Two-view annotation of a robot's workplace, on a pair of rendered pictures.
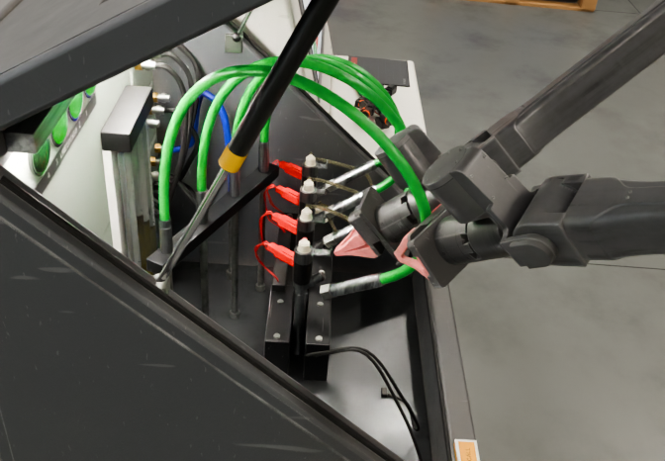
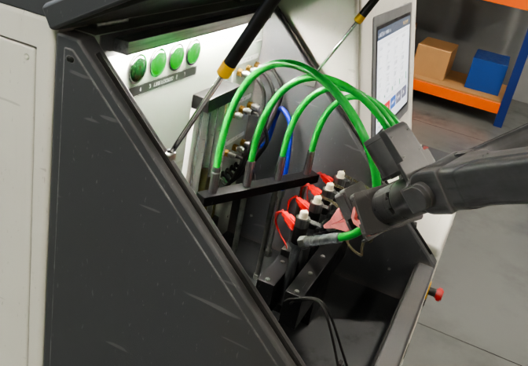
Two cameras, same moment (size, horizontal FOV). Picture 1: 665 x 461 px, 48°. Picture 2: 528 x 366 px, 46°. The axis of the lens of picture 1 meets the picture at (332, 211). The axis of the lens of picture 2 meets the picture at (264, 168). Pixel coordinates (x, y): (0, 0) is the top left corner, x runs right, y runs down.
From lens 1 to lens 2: 33 cm
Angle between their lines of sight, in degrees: 22
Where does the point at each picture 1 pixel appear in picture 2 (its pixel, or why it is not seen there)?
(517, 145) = not seen: hidden behind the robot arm
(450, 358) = (394, 345)
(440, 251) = (373, 208)
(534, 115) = (489, 147)
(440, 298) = (409, 306)
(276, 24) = (345, 75)
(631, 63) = not seen: outside the picture
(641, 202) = (489, 157)
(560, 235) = (435, 182)
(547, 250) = (425, 194)
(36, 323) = (89, 155)
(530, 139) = not seen: hidden behind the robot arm
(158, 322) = (157, 173)
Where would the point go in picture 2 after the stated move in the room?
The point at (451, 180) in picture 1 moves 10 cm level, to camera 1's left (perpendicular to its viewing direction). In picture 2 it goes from (379, 139) to (312, 117)
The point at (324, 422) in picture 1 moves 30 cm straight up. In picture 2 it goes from (246, 295) to (287, 97)
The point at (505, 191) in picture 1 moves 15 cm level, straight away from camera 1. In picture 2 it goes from (416, 156) to (463, 137)
